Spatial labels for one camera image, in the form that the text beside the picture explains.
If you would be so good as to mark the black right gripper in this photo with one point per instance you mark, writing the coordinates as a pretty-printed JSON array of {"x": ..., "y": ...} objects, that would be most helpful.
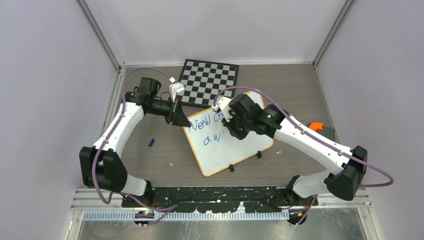
[{"x": 240, "y": 134}]

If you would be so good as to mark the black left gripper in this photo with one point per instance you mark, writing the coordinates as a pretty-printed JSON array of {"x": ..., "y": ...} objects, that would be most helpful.
[{"x": 177, "y": 118}]

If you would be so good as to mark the blue marker cap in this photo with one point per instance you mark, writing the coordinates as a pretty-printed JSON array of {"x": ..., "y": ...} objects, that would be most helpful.
[{"x": 151, "y": 142}]

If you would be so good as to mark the yellow framed whiteboard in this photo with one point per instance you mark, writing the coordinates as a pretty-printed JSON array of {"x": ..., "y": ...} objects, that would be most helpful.
[{"x": 215, "y": 151}]

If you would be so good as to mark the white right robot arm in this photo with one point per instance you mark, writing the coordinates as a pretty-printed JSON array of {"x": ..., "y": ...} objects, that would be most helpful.
[{"x": 344, "y": 165}]

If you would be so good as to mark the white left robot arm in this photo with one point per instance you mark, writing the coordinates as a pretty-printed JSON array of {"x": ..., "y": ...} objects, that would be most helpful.
[{"x": 101, "y": 164}]

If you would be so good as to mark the black white chessboard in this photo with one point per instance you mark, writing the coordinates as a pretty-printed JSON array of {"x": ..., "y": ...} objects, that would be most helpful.
[{"x": 203, "y": 80}]

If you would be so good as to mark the orange curved block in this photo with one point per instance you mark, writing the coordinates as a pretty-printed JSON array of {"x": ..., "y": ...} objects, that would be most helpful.
[{"x": 316, "y": 126}]

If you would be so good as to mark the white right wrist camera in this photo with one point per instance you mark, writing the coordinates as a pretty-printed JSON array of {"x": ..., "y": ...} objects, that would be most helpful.
[{"x": 223, "y": 105}]

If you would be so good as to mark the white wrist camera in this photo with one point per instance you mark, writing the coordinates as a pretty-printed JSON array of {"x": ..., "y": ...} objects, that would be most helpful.
[
  {"x": 175, "y": 88},
  {"x": 223, "y": 105}
]

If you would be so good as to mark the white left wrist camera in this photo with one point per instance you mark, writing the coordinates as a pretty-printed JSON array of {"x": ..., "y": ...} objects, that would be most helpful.
[{"x": 175, "y": 88}]

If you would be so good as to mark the white toothed cable rail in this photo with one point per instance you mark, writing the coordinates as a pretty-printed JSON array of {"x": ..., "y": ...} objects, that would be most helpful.
[{"x": 149, "y": 216}]

